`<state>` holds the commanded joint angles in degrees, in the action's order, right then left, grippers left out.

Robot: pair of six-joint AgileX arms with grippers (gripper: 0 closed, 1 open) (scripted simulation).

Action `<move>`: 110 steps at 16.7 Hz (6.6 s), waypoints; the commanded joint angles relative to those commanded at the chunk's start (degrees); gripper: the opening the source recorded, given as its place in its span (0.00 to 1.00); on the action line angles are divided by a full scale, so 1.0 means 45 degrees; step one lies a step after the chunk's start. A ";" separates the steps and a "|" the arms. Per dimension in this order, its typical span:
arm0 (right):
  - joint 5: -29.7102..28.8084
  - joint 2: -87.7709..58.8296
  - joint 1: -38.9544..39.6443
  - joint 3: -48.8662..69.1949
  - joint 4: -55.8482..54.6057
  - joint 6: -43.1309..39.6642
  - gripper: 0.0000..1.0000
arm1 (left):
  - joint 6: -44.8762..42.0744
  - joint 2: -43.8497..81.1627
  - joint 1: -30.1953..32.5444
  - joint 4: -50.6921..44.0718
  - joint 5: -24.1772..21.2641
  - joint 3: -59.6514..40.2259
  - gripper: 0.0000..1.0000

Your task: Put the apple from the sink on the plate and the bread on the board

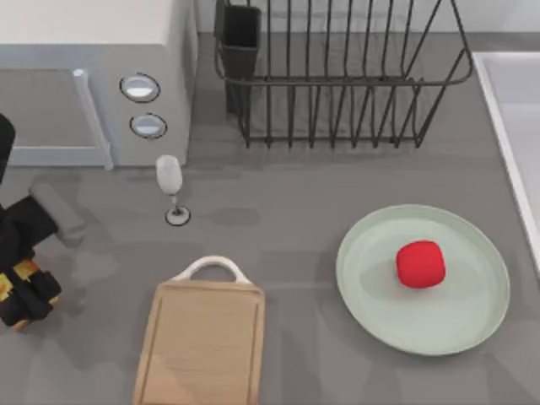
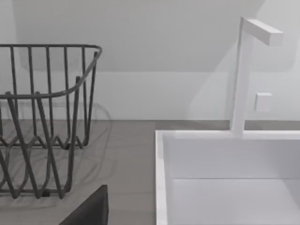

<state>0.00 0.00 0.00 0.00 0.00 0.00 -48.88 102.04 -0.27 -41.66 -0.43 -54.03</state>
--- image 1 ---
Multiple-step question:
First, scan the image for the black utensil holder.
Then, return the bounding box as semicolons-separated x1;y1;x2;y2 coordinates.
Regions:
213;0;263;82

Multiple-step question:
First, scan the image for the black wire dish rack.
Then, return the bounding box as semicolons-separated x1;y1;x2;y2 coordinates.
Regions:
213;0;474;150

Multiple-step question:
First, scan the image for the pale microwave door handle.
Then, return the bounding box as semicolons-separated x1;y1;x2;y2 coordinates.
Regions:
71;68;116;170

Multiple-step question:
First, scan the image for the pale green plate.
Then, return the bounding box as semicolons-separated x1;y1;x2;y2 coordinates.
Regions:
335;203;511;357

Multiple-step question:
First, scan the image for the red apple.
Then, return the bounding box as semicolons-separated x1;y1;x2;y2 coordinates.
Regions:
395;240;448;290

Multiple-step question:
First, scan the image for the pale grey rounded box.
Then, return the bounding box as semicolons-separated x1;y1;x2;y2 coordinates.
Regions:
30;180;87;249

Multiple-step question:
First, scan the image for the pale microwave oven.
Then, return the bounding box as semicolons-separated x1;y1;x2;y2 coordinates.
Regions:
0;0;198;170

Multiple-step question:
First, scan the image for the grey microwave door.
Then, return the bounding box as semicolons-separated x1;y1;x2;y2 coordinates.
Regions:
0;68;111;169

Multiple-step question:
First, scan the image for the round microwave knob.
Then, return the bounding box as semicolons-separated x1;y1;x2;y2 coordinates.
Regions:
119;73;162;104
128;112;168;140

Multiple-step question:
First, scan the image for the clear wine glass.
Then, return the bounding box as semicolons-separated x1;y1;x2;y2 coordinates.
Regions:
154;154;192;227

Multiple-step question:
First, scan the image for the wooden cutting board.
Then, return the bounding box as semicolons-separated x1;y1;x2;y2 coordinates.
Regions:
132;254;267;405

